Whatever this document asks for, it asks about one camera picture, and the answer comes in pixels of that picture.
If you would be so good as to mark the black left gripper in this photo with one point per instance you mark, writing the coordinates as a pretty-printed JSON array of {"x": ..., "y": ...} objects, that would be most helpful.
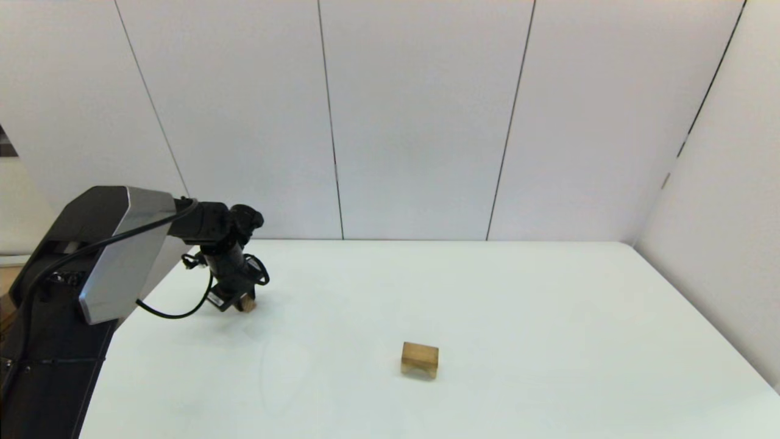
[{"x": 231, "y": 274}]

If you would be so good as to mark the triangular wooden building block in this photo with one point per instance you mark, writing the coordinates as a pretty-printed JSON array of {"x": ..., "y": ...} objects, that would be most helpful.
[{"x": 248, "y": 305}]

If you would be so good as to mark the rectangular wooden building block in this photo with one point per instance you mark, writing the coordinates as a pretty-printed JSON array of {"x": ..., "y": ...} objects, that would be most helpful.
[{"x": 420, "y": 352}]

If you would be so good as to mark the arched wooden building block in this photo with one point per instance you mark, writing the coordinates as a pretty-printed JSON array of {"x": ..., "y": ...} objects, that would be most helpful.
[{"x": 419, "y": 368}]

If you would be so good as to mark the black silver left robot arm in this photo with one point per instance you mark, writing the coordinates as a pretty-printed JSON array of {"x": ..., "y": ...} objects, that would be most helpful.
[{"x": 91, "y": 256}]

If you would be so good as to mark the brown cardboard box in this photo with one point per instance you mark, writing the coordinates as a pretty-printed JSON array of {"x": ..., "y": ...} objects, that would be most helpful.
[{"x": 5, "y": 286}]

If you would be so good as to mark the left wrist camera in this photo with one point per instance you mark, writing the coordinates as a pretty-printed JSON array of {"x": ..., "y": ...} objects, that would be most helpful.
[{"x": 192, "y": 261}]

